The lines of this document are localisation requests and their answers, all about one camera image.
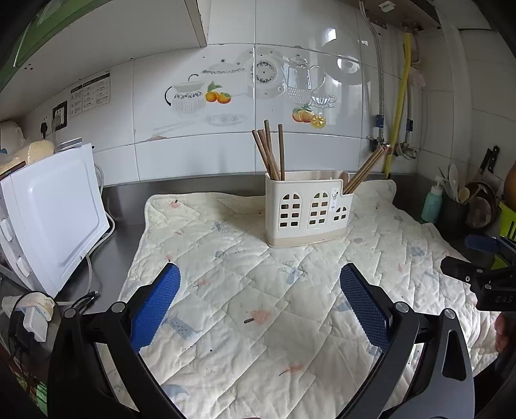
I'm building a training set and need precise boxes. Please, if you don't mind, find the white wall cabinet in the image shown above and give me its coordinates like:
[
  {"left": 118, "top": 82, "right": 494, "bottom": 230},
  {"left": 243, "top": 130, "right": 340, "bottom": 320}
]
[{"left": 0, "top": 0, "right": 208, "bottom": 91}]

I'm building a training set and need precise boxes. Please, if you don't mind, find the white power cable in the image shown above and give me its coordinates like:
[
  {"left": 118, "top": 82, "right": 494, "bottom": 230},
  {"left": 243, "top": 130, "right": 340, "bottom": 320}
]
[{"left": 85, "top": 219, "right": 116, "bottom": 291}]

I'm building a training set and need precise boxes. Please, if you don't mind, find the metal water valve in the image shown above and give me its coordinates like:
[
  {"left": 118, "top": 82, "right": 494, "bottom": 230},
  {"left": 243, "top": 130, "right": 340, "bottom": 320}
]
[{"left": 393, "top": 142, "right": 419, "bottom": 161}]

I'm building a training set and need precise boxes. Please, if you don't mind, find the braided metal hose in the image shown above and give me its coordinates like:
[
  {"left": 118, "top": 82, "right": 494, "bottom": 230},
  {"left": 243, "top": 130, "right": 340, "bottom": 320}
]
[
  {"left": 360, "top": 0, "right": 384, "bottom": 141},
  {"left": 405, "top": 56, "right": 415, "bottom": 146}
]

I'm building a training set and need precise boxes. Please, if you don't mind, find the white quilted printed blanket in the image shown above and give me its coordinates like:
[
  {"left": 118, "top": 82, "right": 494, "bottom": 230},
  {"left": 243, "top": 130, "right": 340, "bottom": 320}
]
[{"left": 119, "top": 179, "right": 501, "bottom": 419}]

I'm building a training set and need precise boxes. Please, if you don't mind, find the black utensil cup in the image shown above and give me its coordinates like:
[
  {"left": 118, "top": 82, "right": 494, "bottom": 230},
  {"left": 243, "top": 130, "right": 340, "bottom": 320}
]
[{"left": 439, "top": 189, "right": 470, "bottom": 227}]

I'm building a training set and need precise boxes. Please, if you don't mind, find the black wall socket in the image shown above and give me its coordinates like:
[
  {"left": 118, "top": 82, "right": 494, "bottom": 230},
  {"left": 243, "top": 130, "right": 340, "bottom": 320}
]
[{"left": 52, "top": 102, "right": 68, "bottom": 130}]

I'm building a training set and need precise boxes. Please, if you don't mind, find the brown round object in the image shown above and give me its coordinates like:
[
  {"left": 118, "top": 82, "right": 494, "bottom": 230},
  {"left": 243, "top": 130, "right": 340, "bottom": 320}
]
[{"left": 505, "top": 161, "right": 516, "bottom": 202}]

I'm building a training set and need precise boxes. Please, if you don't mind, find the pale yellow cloth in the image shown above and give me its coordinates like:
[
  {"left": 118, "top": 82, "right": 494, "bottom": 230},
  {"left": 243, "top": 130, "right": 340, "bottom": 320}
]
[{"left": 0, "top": 140, "right": 55, "bottom": 175}]

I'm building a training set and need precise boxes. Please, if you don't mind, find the white electric kettle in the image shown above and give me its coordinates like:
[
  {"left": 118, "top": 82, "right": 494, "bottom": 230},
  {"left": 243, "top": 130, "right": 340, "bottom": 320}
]
[{"left": 0, "top": 121, "right": 25, "bottom": 151}]

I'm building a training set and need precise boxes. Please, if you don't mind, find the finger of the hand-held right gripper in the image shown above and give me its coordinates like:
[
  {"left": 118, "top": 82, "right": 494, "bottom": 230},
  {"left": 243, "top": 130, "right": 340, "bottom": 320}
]
[
  {"left": 464, "top": 234, "right": 516, "bottom": 258},
  {"left": 440, "top": 256, "right": 491, "bottom": 285}
]

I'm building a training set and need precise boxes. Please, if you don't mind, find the green plastic basket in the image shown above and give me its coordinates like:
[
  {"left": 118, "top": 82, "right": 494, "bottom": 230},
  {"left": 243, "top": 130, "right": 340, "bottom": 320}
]
[{"left": 498, "top": 200, "right": 516, "bottom": 239}]

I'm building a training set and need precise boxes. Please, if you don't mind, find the white power adapter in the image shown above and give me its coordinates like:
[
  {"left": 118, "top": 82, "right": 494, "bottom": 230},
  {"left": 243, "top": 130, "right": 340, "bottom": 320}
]
[{"left": 22, "top": 293, "right": 55, "bottom": 343}]

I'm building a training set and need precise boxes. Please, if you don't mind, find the person's right hand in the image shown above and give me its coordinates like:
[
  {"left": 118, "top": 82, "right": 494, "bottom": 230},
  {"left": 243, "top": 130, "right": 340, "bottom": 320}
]
[{"left": 495, "top": 313, "right": 516, "bottom": 354}]

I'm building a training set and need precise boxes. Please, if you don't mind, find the white plastic chopstick holder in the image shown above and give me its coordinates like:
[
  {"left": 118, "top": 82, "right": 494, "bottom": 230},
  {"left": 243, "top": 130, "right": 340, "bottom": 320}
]
[{"left": 265, "top": 171, "right": 352, "bottom": 248}]

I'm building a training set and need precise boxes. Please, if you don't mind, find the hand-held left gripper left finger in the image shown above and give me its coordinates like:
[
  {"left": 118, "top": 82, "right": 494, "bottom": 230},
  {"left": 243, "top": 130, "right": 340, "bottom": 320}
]
[{"left": 47, "top": 263, "right": 190, "bottom": 419}]

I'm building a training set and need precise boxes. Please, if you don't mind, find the wooden chopsticks bundle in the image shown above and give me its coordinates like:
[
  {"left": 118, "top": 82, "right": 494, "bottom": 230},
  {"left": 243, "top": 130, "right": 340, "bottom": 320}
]
[{"left": 347, "top": 147, "right": 390, "bottom": 194}]

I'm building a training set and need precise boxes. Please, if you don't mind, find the white countertop oven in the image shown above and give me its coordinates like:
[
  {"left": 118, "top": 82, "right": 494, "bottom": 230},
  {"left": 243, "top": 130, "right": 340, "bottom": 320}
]
[{"left": 0, "top": 143, "right": 111, "bottom": 297}]

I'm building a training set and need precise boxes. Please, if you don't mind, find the printed wall label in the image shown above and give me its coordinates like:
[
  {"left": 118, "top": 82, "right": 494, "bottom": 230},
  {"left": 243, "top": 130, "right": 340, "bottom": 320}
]
[{"left": 70, "top": 73, "right": 111, "bottom": 117}]

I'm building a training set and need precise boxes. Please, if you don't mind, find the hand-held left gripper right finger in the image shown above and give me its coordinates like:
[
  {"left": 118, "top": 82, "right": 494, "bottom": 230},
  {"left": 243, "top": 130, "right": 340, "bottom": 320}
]
[{"left": 339, "top": 263, "right": 475, "bottom": 419}]

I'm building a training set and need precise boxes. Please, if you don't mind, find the yellow corrugated gas hose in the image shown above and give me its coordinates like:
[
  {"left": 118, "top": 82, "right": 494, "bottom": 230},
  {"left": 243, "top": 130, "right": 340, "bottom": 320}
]
[{"left": 384, "top": 32, "right": 414, "bottom": 179}]

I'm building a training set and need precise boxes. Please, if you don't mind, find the black handled kitchen knife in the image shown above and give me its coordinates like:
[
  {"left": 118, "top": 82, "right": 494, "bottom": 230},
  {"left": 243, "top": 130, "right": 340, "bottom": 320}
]
[{"left": 479, "top": 146, "right": 501, "bottom": 180}]

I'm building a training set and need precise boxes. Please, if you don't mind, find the teal pump bottle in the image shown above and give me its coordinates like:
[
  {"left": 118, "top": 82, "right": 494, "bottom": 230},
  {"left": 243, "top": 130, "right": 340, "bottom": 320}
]
[{"left": 420, "top": 177, "right": 444, "bottom": 224}]

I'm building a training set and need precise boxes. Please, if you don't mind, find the white rice paddle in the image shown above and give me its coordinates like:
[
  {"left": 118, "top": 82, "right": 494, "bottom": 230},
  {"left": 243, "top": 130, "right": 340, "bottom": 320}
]
[{"left": 448, "top": 163, "right": 461, "bottom": 203}]

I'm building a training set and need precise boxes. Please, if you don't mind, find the black cable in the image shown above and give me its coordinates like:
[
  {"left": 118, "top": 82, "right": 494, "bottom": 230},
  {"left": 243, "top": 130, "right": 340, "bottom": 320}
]
[{"left": 68, "top": 291, "right": 101, "bottom": 312}]

